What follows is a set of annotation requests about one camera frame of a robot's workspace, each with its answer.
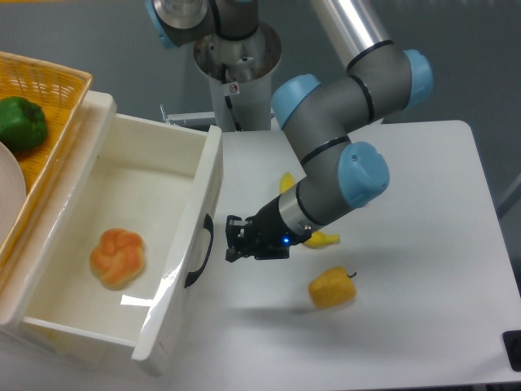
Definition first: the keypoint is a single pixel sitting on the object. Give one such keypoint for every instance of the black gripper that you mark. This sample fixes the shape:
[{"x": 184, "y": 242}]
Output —
[{"x": 266, "y": 235}]

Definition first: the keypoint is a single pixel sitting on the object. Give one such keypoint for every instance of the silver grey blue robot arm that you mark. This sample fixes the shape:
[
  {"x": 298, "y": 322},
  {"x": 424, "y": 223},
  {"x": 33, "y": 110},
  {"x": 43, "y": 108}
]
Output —
[{"x": 340, "y": 175}]

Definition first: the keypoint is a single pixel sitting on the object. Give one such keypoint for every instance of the white drawer cabinet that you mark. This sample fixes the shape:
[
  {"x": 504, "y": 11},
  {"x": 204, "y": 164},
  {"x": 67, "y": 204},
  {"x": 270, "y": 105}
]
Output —
[{"x": 30, "y": 256}]

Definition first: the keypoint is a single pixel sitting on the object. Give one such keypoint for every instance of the yellow banana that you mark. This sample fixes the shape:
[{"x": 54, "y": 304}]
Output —
[{"x": 318, "y": 239}]

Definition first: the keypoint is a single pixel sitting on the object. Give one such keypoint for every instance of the yellow bell pepper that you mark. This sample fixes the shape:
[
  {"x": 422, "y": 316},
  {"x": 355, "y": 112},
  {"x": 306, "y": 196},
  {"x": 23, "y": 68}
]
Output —
[{"x": 332, "y": 287}]

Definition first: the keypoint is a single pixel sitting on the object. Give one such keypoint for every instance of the orange knotted bread roll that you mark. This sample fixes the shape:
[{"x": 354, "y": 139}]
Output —
[{"x": 118, "y": 257}]

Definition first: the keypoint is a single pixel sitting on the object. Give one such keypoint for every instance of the white plate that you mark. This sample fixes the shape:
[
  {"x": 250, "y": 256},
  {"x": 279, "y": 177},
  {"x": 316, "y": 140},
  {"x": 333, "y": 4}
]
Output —
[{"x": 13, "y": 191}]

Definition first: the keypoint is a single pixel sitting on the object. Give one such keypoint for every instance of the yellow woven basket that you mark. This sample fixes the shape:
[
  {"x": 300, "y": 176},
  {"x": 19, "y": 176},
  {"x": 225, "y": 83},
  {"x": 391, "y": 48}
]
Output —
[{"x": 42, "y": 101}]

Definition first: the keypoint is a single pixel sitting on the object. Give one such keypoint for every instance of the green bell pepper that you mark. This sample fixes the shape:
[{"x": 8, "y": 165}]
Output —
[{"x": 23, "y": 124}]

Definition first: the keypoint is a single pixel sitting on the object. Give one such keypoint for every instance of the black corner device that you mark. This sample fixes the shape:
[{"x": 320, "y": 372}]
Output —
[{"x": 512, "y": 343}]

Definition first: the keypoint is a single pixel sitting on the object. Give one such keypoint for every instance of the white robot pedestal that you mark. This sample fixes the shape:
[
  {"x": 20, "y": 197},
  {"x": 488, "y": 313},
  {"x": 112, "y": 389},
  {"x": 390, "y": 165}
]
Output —
[{"x": 239, "y": 73}]

